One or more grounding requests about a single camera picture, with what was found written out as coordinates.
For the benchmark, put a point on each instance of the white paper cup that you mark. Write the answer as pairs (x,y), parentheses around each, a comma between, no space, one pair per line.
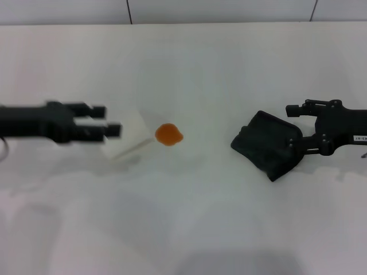
(130,134)

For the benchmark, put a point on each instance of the brown water stain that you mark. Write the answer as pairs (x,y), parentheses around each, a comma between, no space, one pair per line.
(168,134)

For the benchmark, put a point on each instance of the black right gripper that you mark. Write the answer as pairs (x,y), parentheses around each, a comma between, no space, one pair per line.
(341,129)

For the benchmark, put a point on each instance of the dark blue rag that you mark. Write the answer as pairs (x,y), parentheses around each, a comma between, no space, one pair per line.
(263,143)

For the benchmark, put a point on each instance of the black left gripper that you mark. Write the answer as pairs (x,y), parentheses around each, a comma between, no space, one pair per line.
(34,121)

